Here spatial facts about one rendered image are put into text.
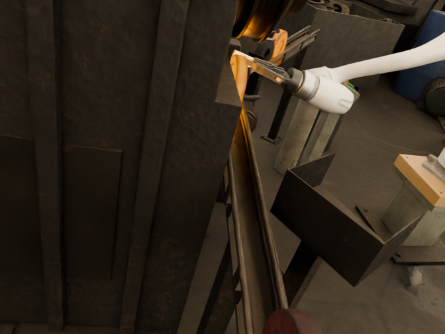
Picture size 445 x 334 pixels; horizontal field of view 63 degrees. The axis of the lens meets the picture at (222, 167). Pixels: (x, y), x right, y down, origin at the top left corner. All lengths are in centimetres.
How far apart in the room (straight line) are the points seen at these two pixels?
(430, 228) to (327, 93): 108
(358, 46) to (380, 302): 248
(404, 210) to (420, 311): 50
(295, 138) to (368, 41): 184
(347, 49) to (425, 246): 201
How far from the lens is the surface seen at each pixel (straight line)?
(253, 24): 100
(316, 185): 105
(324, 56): 349
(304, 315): 52
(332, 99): 126
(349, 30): 354
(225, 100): 72
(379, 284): 184
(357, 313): 167
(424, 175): 193
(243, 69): 106
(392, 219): 214
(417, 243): 215
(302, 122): 204
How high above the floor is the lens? 116
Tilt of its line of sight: 34 degrees down
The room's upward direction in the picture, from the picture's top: 16 degrees clockwise
